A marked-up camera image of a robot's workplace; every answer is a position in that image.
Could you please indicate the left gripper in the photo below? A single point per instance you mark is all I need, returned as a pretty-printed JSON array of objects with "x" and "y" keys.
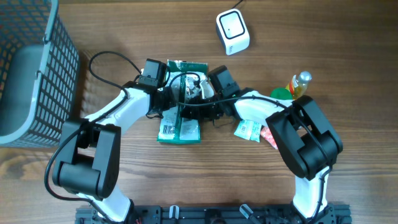
[{"x": 168, "y": 98}]

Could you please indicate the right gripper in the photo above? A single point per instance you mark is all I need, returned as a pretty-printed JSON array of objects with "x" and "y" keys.
[{"x": 197, "y": 112}]

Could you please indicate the green white plastic package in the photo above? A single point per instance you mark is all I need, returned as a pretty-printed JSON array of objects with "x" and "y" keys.
[{"x": 174, "y": 128}]

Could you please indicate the light teal wipes packet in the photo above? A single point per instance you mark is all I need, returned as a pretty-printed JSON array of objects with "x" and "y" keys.
[{"x": 248, "y": 130}]

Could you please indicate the red white tissue pack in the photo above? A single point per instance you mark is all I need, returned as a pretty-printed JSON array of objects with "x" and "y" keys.
[{"x": 267, "y": 135}]

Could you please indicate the green lid white jar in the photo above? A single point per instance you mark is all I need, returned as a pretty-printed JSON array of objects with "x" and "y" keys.
[{"x": 281, "y": 94}]

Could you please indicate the yellow dish soap bottle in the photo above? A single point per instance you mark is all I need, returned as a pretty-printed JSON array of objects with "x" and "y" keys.
[{"x": 298, "y": 85}]

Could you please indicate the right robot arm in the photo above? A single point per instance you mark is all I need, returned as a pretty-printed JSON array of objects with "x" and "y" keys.
[{"x": 307, "y": 142}]

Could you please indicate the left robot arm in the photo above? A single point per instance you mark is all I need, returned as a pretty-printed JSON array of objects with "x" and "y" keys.
[{"x": 86, "y": 163}]

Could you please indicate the white barcode scanner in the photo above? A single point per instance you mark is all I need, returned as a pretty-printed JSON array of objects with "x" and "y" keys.
[{"x": 232, "y": 31}]

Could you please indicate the dark grey plastic basket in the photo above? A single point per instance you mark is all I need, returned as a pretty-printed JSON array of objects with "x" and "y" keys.
[{"x": 39, "y": 73}]

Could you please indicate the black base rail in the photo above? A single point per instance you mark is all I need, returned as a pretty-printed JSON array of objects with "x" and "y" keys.
[{"x": 283, "y": 213}]

